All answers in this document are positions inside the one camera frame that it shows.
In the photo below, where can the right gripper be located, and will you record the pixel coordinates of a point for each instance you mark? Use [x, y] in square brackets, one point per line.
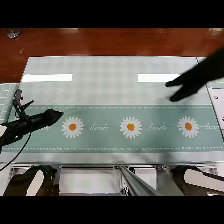
[198, 80]

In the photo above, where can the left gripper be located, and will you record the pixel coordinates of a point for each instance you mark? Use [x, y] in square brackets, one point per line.
[45, 118]

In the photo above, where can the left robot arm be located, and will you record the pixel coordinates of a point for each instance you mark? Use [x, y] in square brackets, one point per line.
[15, 128]

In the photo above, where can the silver frame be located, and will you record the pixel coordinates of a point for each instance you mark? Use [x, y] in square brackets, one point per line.
[136, 185]

